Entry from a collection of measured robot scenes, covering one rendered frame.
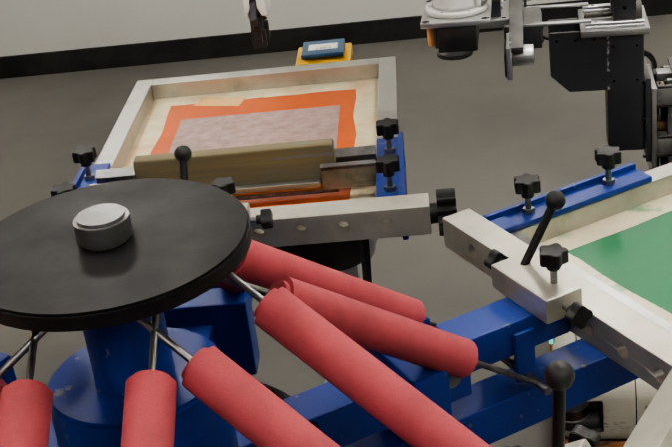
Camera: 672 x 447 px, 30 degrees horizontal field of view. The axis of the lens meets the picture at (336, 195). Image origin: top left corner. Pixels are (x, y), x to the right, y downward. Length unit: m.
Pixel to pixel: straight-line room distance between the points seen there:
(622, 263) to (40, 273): 0.96
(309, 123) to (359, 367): 1.31
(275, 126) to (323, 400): 1.09
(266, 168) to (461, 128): 2.77
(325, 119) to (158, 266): 1.32
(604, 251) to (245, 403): 0.89
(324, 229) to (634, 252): 0.48
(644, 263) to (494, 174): 2.59
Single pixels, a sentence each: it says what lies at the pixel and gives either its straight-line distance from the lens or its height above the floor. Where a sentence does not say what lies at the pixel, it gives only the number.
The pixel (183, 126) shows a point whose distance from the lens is 2.62.
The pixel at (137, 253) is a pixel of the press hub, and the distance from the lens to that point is 1.30.
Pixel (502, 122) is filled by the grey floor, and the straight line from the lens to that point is 4.93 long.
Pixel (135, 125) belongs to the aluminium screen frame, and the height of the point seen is 0.98.
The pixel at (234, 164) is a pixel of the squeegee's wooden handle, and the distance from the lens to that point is 2.19.
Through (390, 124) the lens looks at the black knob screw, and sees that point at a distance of 2.21.
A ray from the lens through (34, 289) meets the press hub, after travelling 1.27.
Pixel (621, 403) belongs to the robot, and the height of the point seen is 0.23.
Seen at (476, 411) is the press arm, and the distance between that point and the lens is 1.66.
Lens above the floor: 1.90
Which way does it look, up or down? 25 degrees down
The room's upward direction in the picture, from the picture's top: 7 degrees counter-clockwise
